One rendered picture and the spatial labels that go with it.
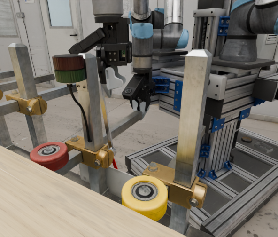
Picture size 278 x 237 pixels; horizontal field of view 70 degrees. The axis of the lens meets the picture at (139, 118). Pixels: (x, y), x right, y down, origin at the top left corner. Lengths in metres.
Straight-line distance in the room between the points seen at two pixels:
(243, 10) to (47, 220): 0.90
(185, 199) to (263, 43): 1.10
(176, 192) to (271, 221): 1.32
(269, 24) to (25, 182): 0.85
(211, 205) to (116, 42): 1.09
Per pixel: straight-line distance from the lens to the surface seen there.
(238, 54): 0.94
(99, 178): 0.59
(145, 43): 0.73
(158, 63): 1.23
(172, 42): 0.84
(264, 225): 1.67
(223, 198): 1.42
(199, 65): 0.33
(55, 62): 0.43
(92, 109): 0.48
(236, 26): 0.96
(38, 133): 0.72
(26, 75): 0.67
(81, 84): 0.47
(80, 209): 0.36
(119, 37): 0.54
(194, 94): 0.34
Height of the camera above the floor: 1.16
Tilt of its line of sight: 24 degrees down
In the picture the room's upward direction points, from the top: straight up
